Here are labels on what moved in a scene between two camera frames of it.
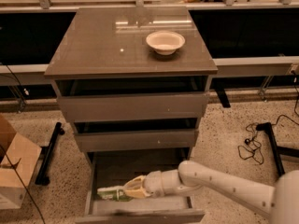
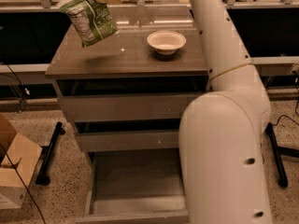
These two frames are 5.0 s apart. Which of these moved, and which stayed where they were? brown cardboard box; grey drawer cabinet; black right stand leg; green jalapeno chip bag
Moved: green jalapeno chip bag
Stayed: black right stand leg; brown cardboard box; grey drawer cabinet
